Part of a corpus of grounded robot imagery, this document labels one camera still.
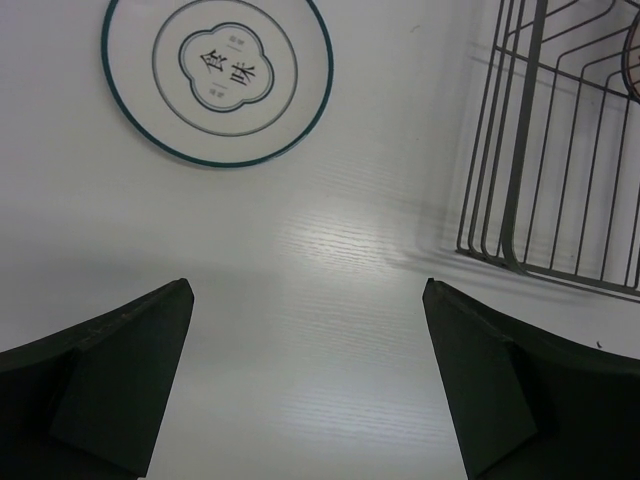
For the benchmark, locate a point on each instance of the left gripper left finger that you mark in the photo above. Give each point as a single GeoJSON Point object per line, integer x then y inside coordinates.
{"type": "Point", "coordinates": [88, 401]}

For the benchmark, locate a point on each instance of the white plate orange sunburst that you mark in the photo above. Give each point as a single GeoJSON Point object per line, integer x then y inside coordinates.
{"type": "Point", "coordinates": [630, 60]}

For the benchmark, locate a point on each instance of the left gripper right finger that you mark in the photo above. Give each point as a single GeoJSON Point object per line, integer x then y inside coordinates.
{"type": "Point", "coordinates": [529, 404]}

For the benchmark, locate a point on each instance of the grey wire dish rack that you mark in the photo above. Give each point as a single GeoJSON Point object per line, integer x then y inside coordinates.
{"type": "Point", "coordinates": [552, 188]}

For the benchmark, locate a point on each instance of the white plate teal thin rim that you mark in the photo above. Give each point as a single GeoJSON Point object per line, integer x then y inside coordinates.
{"type": "Point", "coordinates": [221, 84]}

